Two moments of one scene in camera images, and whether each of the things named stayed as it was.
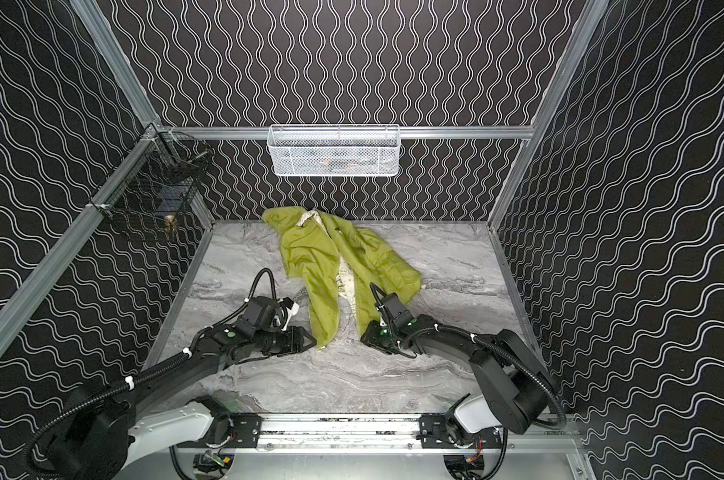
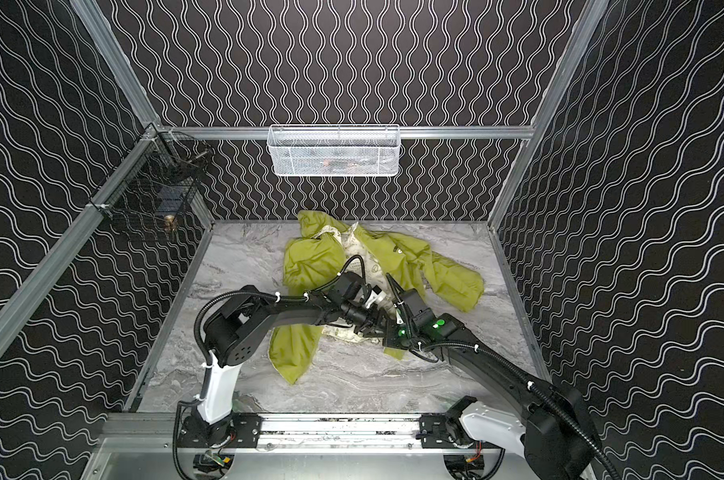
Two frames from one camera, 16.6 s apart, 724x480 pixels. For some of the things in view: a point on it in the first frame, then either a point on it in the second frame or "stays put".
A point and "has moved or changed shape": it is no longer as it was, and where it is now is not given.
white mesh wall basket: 334,150 stays put
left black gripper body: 290,341 -> 369,315
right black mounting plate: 437,432 stays put
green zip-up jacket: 328,254 has moved or changed shape
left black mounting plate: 229,430 stays put
